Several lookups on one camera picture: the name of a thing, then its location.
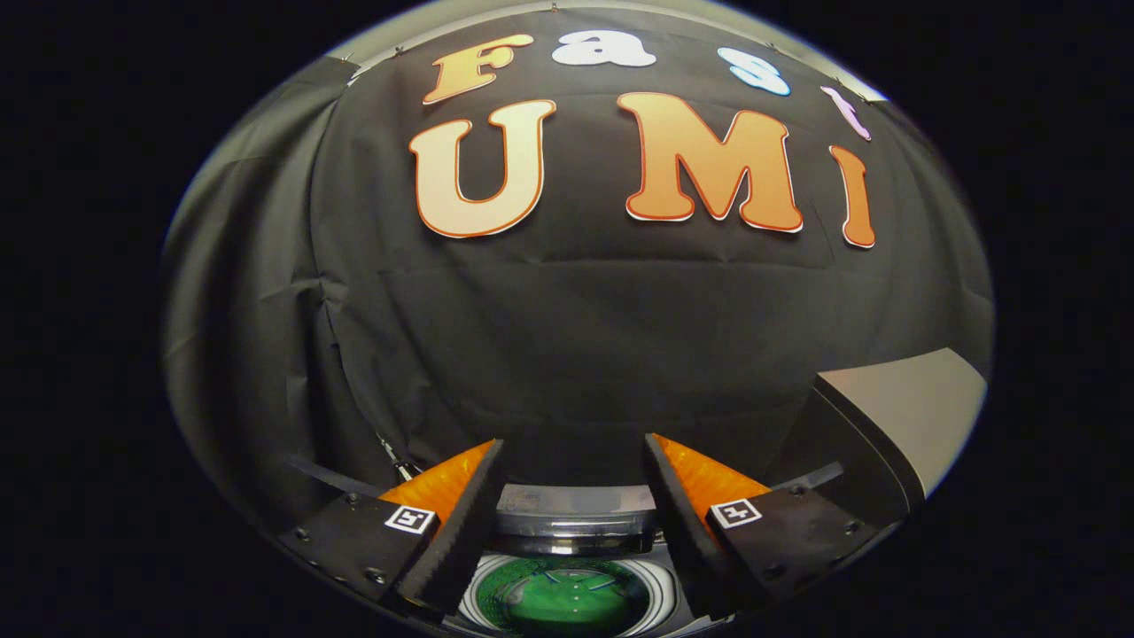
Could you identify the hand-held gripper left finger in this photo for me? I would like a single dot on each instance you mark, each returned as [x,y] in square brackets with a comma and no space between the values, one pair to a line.
[465,532]

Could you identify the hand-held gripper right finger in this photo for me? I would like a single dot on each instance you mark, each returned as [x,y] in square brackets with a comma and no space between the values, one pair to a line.
[682,532]

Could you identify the grey washing machine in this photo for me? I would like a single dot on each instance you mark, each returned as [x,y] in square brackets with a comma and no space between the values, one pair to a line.
[474,598]

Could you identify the green polo shirt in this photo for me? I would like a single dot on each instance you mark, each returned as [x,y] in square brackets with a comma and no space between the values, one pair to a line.
[567,607]

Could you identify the black backdrop cloth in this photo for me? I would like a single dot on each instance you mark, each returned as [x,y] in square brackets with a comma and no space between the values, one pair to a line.
[576,337]

